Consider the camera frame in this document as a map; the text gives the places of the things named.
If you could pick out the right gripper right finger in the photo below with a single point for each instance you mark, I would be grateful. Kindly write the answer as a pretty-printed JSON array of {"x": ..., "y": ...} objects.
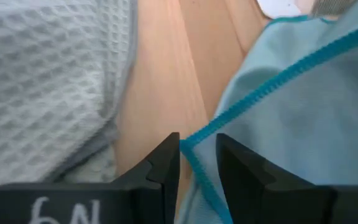
[{"x": 275, "y": 199}]

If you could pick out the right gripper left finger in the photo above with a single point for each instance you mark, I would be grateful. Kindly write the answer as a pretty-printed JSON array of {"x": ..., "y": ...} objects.
[{"x": 73, "y": 202}]

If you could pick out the light blue microfiber towel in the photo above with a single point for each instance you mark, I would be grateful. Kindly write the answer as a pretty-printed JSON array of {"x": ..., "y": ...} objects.
[{"x": 291, "y": 109}]

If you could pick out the grey waffle microfiber towel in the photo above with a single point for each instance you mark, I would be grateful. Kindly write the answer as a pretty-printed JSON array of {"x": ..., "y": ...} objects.
[{"x": 42, "y": 77}]

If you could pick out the green plant in white pot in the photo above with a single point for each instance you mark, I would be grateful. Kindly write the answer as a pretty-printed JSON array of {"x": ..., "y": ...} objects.
[{"x": 278, "y": 7}]

